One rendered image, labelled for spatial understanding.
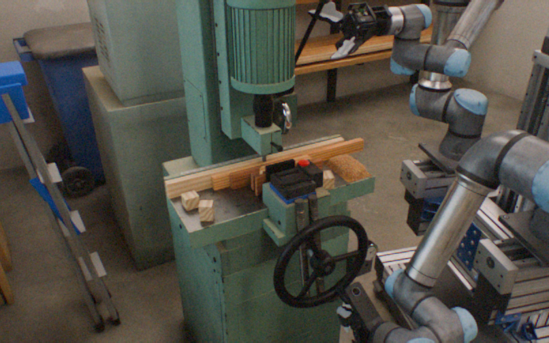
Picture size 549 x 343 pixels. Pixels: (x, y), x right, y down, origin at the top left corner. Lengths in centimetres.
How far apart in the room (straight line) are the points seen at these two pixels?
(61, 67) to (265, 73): 182
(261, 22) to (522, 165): 66
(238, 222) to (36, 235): 186
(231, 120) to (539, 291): 103
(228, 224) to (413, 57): 70
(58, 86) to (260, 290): 186
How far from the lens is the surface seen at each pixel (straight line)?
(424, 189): 181
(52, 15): 345
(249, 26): 122
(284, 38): 124
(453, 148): 182
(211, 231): 128
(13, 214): 325
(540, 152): 102
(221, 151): 158
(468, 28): 150
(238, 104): 143
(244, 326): 157
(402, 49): 144
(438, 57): 141
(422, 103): 181
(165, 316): 231
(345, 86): 452
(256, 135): 136
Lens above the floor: 166
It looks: 30 degrees down
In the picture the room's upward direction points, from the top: straight up
